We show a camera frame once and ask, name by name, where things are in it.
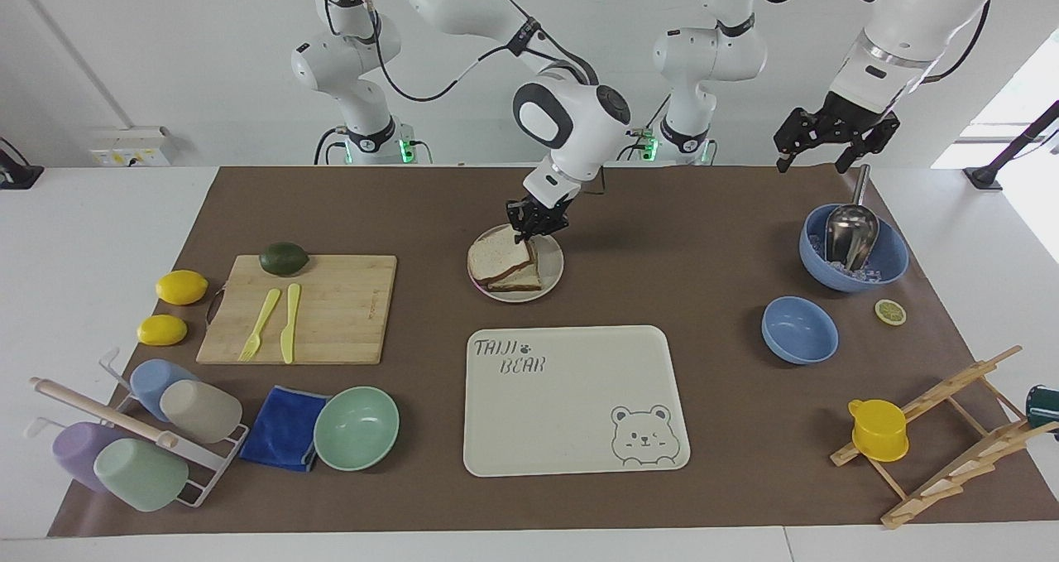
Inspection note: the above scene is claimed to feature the small blue bowl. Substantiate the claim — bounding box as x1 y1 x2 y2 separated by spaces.
760 295 840 367

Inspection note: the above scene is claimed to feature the black stand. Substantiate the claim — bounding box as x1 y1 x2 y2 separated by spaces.
963 98 1059 192
0 137 45 191

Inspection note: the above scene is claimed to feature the blue cloth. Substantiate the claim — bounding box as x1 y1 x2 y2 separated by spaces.
238 385 331 473

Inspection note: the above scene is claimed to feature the green avocado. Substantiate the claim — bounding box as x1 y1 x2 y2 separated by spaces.
258 241 311 278

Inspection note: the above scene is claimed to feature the large blue bowl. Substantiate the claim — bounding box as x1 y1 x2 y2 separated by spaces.
798 203 910 294

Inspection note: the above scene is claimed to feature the beige cup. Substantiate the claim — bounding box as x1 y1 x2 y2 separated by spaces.
159 378 244 445

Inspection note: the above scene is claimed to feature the metal scoop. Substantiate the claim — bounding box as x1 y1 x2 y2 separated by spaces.
824 164 881 272

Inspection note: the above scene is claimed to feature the cream tray with bear print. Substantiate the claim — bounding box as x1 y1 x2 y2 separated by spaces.
462 324 692 478

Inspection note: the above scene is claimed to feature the wooden dish rack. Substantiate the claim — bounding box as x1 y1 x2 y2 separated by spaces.
830 344 1059 531

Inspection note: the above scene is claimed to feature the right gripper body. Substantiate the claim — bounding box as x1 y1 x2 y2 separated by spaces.
529 191 574 224

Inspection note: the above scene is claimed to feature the large yellow lemon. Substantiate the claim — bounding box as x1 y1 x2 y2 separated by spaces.
155 269 210 307

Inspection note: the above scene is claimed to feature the white wall socket box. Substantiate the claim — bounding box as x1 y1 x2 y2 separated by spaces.
89 125 174 168

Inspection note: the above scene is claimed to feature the yellow cup with handle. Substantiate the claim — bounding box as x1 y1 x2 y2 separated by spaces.
847 397 910 464

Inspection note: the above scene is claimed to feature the brown-crust sandwich bottom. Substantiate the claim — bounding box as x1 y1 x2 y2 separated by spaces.
486 238 544 292

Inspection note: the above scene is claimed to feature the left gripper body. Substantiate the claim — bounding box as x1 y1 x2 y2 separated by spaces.
814 90 893 138

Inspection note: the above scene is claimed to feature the bamboo cutting board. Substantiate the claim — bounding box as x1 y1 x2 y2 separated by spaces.
195 253 399 367

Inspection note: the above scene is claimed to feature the mint green bowl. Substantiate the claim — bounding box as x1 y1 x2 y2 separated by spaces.
313 386 401 473

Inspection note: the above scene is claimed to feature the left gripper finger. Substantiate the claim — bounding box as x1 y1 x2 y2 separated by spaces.
774 108 831 173
835 113 902 175

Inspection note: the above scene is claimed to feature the dark green cup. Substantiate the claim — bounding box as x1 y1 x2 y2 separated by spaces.
1027 384 1059 431

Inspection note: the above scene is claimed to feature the white wire cup rack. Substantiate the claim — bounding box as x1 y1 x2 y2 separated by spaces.
23 348 251 510

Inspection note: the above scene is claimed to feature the yellow-green plastic knife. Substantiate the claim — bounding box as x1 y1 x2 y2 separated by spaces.
280 282 303 366

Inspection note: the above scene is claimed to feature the purple cup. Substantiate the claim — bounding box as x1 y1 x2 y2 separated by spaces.
51 420 127 495

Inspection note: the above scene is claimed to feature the yellow-green plastic fork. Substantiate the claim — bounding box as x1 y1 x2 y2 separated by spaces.
238 287 283 363

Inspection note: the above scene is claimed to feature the round beige plate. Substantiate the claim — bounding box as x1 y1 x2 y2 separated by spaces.
467 223 566 305

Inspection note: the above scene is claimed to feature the mint green cup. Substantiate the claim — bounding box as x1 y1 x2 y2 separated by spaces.
93 437 190 514

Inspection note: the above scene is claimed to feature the small yellow lemon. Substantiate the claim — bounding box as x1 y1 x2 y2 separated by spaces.
136 314 189 348

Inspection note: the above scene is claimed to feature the white bread slice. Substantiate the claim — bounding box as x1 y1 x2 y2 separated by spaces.
467 234 535 284

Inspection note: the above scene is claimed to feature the light blue cup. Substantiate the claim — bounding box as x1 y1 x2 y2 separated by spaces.
129 358 201 423

